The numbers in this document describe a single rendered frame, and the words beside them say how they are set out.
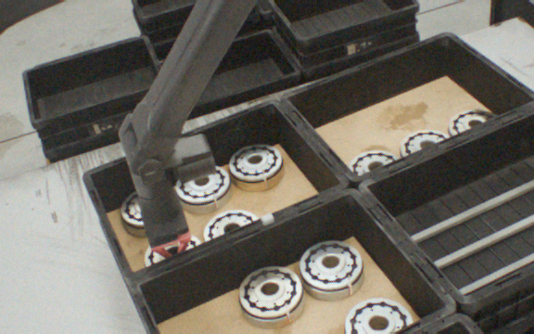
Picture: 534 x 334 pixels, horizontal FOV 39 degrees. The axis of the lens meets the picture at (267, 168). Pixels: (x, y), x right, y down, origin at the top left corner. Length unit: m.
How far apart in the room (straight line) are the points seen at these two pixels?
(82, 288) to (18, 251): 0.20
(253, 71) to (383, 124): 1.08
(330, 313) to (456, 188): 0.35
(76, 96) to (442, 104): 1.26
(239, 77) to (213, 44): 1.58
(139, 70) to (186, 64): 1.52
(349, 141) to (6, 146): 1.97
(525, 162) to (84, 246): 0.88
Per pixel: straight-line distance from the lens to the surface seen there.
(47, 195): 1.78
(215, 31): 0.96
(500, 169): 1.46
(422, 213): 1.37
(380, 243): 1.23
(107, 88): 2.46
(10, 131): 3.32
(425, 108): 1.60
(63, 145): 2.28
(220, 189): 1.41
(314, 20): 2.58
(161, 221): 1.22
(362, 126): 1.56
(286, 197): 1.42
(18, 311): 1.57
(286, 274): 1.25
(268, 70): 2.56
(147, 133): 1.06
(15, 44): 3.92
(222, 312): 1.26
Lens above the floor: 1.80
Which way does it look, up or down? 41 degrees down
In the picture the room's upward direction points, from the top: 10 degrees counter-clockwise
